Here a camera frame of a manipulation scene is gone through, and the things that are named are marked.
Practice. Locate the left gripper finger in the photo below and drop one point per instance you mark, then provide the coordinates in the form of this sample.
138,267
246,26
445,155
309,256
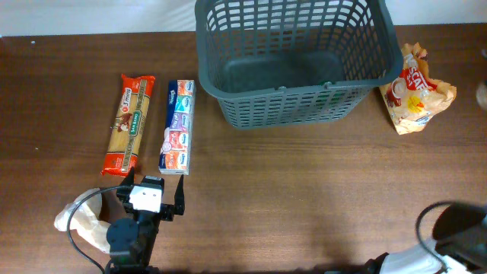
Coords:
179,198
129,179

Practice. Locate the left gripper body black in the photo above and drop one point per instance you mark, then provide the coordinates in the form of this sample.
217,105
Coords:
146,218

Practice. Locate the green bottle with label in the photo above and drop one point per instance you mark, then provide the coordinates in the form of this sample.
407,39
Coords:
330,99

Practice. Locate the orange coffee sachet bag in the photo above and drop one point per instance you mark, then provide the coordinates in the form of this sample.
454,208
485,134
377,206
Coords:
413,98

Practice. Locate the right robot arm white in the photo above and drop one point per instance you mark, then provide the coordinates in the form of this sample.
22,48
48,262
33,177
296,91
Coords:
457,244

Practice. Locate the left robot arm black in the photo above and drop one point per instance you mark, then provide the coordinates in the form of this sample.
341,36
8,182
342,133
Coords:
132,238

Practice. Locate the orange spaghetti pack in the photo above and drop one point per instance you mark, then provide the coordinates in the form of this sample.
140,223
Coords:
128,126

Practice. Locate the tissue multipack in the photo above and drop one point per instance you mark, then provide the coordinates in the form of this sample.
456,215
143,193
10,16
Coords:
175,150

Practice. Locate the grey plastic basket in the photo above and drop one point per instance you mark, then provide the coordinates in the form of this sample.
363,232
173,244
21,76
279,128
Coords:
264,60

